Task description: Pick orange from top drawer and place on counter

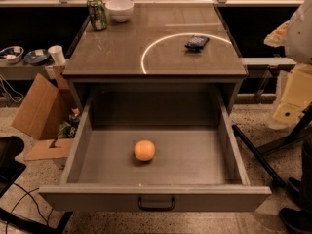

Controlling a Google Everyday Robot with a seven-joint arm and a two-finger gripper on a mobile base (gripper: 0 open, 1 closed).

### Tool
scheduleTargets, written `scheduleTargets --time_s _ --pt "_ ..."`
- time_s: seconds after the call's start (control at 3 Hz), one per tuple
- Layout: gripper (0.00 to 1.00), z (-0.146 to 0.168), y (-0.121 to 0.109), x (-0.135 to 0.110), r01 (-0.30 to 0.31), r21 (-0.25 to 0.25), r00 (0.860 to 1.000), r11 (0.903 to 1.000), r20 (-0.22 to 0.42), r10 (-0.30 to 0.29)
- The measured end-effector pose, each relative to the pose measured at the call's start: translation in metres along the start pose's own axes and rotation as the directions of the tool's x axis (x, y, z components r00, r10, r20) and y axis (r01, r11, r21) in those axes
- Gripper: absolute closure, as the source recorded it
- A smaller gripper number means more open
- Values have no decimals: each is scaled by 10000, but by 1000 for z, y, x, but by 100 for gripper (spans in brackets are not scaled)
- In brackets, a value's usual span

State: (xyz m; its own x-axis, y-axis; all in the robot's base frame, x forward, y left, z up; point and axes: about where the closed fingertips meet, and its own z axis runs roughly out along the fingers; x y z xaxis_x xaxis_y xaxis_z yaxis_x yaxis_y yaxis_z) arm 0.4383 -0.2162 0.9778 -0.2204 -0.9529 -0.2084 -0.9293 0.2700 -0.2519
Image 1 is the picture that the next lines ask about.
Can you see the orange fruit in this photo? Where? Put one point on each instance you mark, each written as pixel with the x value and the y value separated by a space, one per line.
pixel 144 150

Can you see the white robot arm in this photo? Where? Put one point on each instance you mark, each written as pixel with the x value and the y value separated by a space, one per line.
pixel 295 35

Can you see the open grey top drawer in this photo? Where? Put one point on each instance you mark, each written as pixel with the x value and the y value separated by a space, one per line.
pixel 197 160

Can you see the grey cabinet with counter top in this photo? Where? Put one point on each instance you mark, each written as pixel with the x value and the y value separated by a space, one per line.
pixel 152 45

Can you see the white bowl on counter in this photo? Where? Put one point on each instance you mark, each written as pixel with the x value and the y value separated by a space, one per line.
pixel 120 10

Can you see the dark blue snack bag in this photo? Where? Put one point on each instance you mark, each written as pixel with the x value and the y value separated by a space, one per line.
pixel 197 42

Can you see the green snack bag in box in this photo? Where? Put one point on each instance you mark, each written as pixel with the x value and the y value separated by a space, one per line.
pixel 69 127

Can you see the brown cardboard box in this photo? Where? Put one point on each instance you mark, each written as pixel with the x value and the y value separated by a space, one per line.
pixel 43 109

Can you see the green soda can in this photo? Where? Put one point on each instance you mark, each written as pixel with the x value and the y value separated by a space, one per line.
pixel 97 14

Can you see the white paper cup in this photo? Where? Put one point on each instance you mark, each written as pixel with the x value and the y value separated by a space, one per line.
pixel 57 55

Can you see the grey bench at right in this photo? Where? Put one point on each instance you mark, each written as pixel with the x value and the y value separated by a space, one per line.
pixel 264 63

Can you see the blue patterned bowl right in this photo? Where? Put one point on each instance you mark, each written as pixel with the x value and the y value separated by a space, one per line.
pixel 37 57

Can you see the blue patterned bowl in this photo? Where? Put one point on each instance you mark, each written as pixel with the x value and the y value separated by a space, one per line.
pixel 11 55
pixel 37 57

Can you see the low grey shelf left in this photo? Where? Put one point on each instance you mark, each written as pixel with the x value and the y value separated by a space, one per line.
pixel 24 71

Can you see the blue patterned bowl left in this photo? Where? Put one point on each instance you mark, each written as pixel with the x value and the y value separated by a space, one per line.
pixel 11 55

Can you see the black chair at left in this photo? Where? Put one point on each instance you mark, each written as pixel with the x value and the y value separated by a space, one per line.
pixel 10 168

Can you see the black shoe near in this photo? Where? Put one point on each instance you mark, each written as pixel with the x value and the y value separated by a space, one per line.
pixel 296 222

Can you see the black drawer handle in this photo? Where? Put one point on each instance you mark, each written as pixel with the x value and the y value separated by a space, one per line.
pixel 156 205

